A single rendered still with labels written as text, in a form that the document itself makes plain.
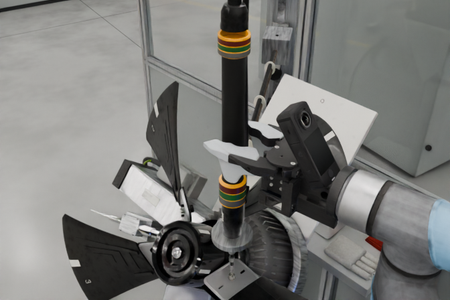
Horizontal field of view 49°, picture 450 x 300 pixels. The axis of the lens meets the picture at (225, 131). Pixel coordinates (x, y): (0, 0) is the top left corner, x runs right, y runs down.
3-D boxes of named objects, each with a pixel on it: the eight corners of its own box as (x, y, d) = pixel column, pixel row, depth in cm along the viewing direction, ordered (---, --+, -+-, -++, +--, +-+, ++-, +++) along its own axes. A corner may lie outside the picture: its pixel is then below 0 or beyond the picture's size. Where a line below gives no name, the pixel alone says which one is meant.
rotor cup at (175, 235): (175, 267, 106) (131, 264, 95) (206, 207, 105) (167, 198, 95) (221, 309, 97) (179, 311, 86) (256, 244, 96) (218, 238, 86)
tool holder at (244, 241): (218, 212, 90) (217, 169, 84) (257, 217, 88) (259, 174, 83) (207, 249, 82) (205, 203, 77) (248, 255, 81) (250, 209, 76)
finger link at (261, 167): (224, 169, 68) (286, 183, 66) (224, 159, 67) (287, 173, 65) (236, 150, 72) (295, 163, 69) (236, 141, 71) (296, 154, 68)
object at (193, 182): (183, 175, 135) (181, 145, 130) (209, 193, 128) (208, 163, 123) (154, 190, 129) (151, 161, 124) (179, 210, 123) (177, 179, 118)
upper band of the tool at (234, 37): (221, 46, 68) (221, 25, 67) (252, 48, 68) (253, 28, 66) (214, 59, 65) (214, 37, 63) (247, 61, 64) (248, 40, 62)
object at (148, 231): (195, 253, 107) (93, 214, 128) (198, 243, 107) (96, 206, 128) (189, 252, 105) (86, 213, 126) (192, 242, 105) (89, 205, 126)
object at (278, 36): (266, 50, 138) (267, 21, 134) (291, 52, 137) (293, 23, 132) (260, 65, 130) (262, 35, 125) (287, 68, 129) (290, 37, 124)
